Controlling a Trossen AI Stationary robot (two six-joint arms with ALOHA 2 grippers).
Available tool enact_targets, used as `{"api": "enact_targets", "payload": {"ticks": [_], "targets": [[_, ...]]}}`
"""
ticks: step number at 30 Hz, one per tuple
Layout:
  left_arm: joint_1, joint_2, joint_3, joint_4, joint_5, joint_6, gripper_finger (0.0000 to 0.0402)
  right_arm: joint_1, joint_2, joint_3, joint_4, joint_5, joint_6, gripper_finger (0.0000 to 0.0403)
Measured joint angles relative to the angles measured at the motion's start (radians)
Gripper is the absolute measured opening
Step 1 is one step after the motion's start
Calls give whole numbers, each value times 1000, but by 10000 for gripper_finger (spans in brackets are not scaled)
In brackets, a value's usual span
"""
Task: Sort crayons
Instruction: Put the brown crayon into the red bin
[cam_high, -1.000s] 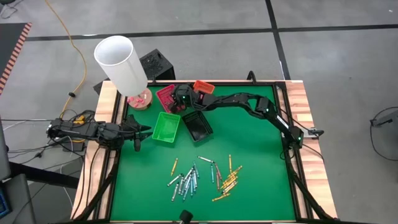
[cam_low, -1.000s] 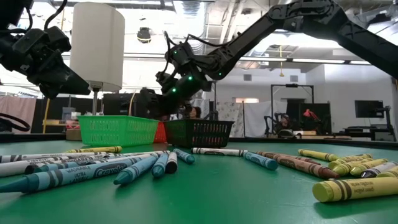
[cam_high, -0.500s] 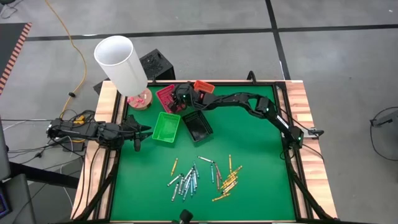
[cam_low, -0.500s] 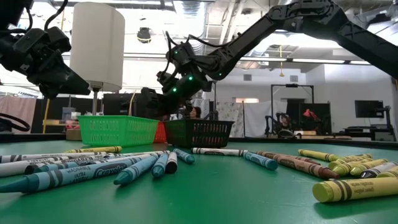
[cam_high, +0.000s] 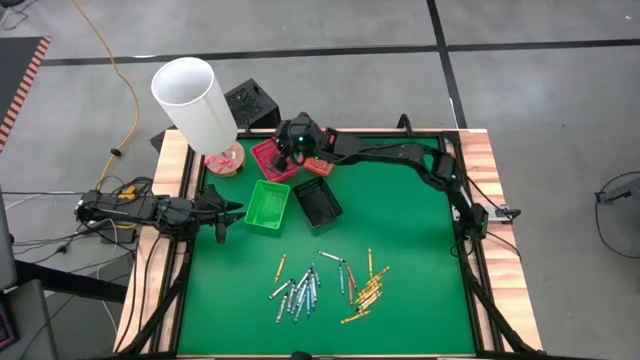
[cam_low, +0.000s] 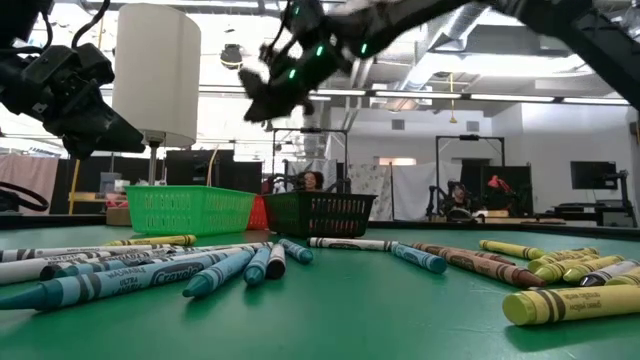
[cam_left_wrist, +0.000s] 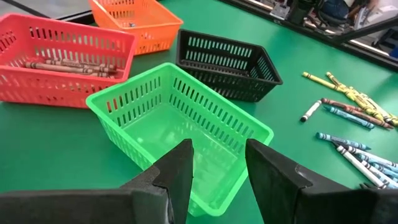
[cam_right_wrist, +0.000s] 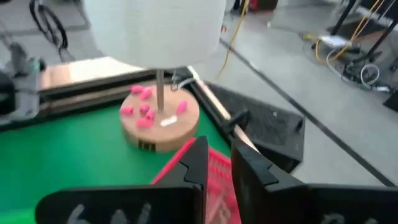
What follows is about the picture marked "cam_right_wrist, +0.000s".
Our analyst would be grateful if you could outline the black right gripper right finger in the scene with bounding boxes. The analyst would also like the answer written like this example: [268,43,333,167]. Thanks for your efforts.
[231,139,398,224]

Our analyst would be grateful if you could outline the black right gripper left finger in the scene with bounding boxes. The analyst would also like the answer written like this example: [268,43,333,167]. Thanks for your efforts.
[35,136,209,224]

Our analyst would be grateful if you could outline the red plastic basket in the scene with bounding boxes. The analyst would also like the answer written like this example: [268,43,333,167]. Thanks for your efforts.
[150,136,243,224]

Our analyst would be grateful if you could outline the small white label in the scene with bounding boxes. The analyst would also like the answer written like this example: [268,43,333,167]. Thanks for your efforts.
[160,114,178,128]

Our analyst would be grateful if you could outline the white power strip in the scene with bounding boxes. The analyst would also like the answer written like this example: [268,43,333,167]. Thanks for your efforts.
[318,34,354,50]

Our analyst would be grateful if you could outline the black tripod legs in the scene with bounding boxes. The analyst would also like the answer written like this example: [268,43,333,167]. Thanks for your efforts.
[329,0,398,63]

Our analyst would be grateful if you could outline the black looped cable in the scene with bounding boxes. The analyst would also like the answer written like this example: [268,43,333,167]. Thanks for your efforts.
[29,0,76,63]

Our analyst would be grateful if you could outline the black table clamp handle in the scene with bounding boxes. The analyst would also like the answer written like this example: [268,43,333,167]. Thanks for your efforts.
[221,108,251,135]

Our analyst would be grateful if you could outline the white floor cable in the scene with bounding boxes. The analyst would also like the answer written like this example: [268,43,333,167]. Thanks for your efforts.
[325,46,391,94]

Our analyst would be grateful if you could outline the yellow floor cable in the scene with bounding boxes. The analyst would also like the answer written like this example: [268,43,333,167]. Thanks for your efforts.
[217,0,250,78]
[314,0,386,63]

